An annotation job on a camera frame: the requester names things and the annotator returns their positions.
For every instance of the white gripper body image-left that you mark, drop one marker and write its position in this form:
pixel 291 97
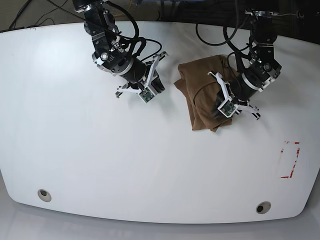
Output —
pixel 140 75

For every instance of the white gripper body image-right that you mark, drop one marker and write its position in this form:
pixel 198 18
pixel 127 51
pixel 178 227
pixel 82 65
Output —
pixel 240 90

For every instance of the brown t-shirt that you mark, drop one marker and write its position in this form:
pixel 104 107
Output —
pixel 200 90

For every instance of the red tape rectangle marking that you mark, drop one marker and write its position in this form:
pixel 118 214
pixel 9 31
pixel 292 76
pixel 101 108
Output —
pixel 288 159

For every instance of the grey table grommet right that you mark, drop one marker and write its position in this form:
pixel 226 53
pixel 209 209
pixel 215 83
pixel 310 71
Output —
pixel 263 207

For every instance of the grey table grommet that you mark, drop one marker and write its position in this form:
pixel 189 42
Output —
pixel 44 195
pixel 263 207

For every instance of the grey table grommet left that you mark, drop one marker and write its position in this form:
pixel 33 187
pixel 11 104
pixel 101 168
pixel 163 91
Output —
pixel 44 195

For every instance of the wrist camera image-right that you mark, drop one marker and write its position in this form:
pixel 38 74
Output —
pixel 227 108

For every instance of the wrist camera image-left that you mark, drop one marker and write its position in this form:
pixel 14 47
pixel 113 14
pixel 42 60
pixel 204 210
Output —
pixel 147 94

